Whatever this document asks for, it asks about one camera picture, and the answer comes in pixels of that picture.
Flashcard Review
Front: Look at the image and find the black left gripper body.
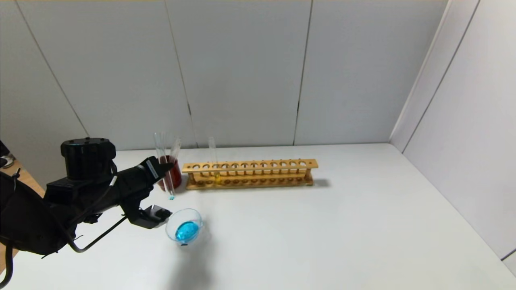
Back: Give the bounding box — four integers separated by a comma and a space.
113, 155, 166, 205

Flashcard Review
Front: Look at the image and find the test tube with blue pigment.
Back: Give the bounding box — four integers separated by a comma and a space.
153, 132, 176, 201

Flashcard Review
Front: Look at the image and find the test tube with yellow pigment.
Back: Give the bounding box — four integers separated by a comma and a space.
208, 137, 221, 184

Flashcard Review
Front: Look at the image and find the wooden test tube rack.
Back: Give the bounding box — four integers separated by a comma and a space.
182, 159, 318, 191

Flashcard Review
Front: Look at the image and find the dark red cup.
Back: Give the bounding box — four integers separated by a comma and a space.
156, 155, 183, 191

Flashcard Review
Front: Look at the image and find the clear glass beaker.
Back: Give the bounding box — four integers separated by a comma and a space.
166, 208, 204, 246

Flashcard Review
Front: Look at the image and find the dark shoe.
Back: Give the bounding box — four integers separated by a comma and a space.
0, 140, 15, 168

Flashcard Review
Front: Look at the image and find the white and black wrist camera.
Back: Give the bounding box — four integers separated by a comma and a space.
128, 205, 172, 230

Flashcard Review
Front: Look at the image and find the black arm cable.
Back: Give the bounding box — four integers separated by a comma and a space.
0, 215, 129, 288

